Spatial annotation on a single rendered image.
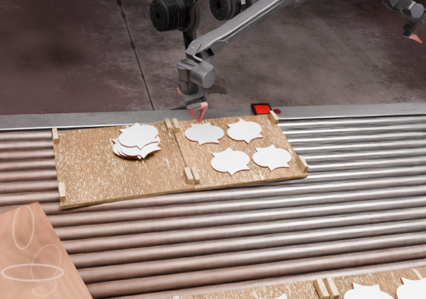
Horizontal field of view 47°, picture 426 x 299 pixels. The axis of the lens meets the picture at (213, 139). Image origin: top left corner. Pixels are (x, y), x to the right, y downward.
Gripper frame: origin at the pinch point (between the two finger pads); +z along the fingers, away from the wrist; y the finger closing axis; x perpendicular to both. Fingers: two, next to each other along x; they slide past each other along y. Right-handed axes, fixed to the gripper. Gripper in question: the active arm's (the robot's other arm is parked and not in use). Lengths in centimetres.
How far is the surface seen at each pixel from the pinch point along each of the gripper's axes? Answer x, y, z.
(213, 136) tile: 4.4, 2.1, 12.4
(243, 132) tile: 15.9, 1.6, 15.5
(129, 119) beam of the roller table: -21.8, -16.6, 8.2
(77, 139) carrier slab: -40.9, -5.9, 1.0
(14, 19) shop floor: -85, -291, 83
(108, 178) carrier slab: -34.3, 15.1, 3.0
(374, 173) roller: 55, 29, 29
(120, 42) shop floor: -6, -243, 105
